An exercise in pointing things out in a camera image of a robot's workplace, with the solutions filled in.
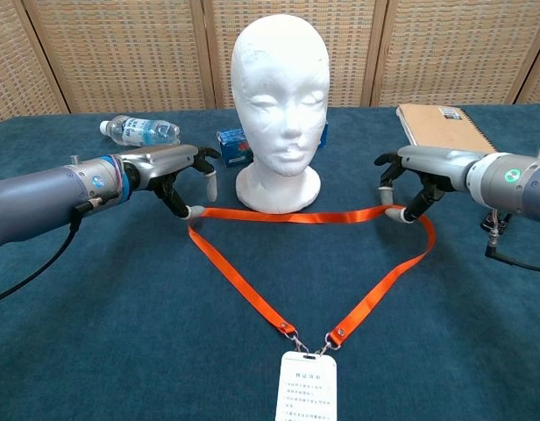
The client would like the clear plastic water bottle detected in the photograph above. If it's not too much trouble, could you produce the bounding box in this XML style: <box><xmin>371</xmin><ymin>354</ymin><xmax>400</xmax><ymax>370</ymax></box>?
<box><xmin>99</xmin><ymin>114</ymin><xmax>181</xmax><ymax>148</ymax></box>

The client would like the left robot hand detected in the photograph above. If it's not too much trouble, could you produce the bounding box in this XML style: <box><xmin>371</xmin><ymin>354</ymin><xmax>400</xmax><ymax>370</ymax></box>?
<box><xmin>120</xmin><ymin>144</ymin><xmax>222</xmax><ymax>219</ymax></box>

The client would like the blue cardboard box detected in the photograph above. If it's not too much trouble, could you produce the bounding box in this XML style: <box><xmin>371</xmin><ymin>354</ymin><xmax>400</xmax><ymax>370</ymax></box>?
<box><xmin>216</xmin><ymin>122</ymin><xmax>330</xmax><ymax>168</ymax></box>

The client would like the woven folding screen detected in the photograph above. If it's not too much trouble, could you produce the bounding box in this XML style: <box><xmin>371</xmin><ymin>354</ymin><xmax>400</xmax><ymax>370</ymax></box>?
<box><xmin>0</xmin><ymin>0</ymin><xmax>540</xmax><ymax>128</ymax></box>

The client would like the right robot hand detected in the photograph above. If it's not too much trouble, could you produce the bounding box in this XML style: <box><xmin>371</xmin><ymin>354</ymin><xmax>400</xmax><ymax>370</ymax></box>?
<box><xmin>373</xmin><ymin>145</ymin><xmax>477</xmax><ymax>225</ymax></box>

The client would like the white badge card holder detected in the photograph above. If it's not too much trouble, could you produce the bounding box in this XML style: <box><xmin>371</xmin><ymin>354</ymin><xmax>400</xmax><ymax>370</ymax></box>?
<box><xmin>274</xmin><ymin>349</ymin><xmax>338</xmax><ymax>421</ymax></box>

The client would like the blue felt table cover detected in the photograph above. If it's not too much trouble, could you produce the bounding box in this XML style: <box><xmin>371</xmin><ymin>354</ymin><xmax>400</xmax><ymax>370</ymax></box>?
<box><xmin>0</xmin><ymin>103</ymin><xmax>540</xmax><ymax>421</ymax></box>

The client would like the white foam mannequin head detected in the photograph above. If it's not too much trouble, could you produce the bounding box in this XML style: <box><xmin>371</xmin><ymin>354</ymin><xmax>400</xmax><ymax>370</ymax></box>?
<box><xmin>231</xmin><ymin>13</ymin><xmax>331</xmax><ymax>215</ymax></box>

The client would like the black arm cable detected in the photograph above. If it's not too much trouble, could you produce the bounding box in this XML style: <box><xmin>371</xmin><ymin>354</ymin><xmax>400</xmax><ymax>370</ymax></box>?
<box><xmin>484</xmin><ymin>210</ymin><xmax>540</xmax><ymax>274</ymax></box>
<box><xmin>0</xmin><ymin>196</ymin><xmax>104</xmax><ymax>306</ymax></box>

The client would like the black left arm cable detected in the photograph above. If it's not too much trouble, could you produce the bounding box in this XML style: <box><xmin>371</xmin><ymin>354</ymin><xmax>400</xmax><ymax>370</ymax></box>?
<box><xmin>0</xmin><ymin>196</ymin><xmax>104</xmax><ymax>306</ymax></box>

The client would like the black stapler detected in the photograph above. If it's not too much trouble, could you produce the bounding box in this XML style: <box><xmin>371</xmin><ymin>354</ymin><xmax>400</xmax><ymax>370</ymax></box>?
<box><xmin>480</xmin><ymin>211</ymin><xmax>513</xmax><ymax>232</ymax></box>

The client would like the orange lanyard strap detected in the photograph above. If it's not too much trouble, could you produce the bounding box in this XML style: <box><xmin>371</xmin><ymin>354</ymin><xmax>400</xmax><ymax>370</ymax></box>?
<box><xmin>187</xmin><ymin>203</ymin><xmax>437</xmax><ymax>355</ymax></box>

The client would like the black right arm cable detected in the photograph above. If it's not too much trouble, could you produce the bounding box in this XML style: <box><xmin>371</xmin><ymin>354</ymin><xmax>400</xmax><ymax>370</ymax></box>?
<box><xmin>484</xmin><ymin>210</ymin><xmax>540</xmax><ymax>274</ymax></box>

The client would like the brown spiral notebook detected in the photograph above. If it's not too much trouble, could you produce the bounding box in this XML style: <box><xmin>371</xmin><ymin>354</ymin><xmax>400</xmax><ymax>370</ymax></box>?
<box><xmin>395</xmin><ymin>103</ymin><xmax>498</xmax><ymax>154</ymax></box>

